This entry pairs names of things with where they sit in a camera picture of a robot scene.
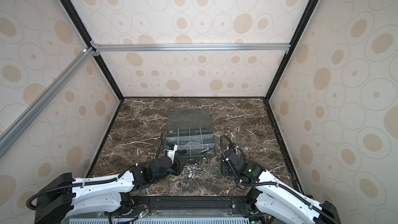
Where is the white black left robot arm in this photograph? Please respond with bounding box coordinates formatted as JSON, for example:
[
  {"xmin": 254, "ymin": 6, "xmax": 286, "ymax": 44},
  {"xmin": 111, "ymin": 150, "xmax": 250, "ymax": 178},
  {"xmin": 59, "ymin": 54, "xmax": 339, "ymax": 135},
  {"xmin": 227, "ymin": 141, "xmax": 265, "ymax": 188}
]
[{"xmin": 26, "ymin": 156, "xmax": 181, "ymax": 224}]

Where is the diagonal aluminium frame bar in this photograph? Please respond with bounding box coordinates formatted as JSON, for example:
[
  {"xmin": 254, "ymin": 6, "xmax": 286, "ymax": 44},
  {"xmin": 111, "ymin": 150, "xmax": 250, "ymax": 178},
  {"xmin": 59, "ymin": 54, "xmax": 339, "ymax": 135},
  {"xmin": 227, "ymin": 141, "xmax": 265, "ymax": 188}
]
[{"xmin": 1, "ymin": 47, "xmax": 94, "ymax": 157}]

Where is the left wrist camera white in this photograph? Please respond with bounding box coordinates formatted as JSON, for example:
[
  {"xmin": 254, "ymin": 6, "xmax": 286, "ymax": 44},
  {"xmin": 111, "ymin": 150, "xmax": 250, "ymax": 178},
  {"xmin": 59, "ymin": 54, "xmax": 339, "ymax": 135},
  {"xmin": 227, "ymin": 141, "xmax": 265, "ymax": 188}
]
[{"xmin": 164, "ymin": 144, "xmax": 178, "ymax": 163}]

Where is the black corner post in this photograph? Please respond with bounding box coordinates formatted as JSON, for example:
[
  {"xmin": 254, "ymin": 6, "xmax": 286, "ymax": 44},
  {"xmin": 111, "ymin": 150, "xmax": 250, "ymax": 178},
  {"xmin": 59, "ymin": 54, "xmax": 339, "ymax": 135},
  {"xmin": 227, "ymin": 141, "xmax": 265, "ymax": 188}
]
[
  {"xmin": 59, "ymin": 0, "xmax": 124, "ymax": 102},
  {"xmin": 265, "ymin": 0, "xmax": 320, "ymax": 102}
]

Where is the black left corner post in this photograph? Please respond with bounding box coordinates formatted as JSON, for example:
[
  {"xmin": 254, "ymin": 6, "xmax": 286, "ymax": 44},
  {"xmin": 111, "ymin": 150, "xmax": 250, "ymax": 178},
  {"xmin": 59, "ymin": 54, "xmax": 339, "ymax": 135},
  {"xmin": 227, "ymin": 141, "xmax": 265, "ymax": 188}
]
[{"xmin": 59, "ymin": 0, "xmax": 124, "ymax": 102}]

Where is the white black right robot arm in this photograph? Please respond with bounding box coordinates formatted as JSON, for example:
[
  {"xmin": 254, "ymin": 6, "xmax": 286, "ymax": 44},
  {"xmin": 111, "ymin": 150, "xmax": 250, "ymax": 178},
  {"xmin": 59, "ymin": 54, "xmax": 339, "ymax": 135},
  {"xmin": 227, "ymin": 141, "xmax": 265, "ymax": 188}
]
[{"xmin": 221, "ymin": 149, "xmax": 341, "ymax": 224}]

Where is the black right corner post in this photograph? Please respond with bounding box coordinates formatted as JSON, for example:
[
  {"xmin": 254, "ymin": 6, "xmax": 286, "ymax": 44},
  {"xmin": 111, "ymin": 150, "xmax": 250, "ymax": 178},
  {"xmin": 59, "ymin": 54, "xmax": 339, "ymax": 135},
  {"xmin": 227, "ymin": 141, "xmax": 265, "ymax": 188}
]
[{"xmin": 265, "ymin": 0, "xmax": 320, "ymax": 102}]

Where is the horizontal aluminium frame bar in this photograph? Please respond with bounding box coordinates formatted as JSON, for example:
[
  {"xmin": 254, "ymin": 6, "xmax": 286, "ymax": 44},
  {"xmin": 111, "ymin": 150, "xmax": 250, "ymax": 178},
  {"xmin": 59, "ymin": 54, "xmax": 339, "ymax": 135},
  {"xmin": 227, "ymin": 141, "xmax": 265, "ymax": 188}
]
[{"xmin": 94, "ymin": 43, "xmax": 290, "ymax": 52}]

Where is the clear plastic organizer box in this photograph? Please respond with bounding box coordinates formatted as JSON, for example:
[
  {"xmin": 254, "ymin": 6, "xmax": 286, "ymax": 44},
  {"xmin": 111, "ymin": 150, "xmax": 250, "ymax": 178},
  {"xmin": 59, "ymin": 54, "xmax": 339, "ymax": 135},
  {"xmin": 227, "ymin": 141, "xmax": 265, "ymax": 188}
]
[{"xmin": 166, "ymin": 107, "xmax": 216, "ymax": 160}]

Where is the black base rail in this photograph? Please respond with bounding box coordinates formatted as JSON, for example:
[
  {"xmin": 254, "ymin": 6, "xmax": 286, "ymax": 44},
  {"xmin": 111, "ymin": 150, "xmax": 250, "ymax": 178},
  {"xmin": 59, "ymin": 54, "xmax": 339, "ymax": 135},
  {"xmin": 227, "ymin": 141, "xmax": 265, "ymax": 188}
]
[{"xmin": 62, "ymin": 195, "xmax": 315, "ymax": 224}]

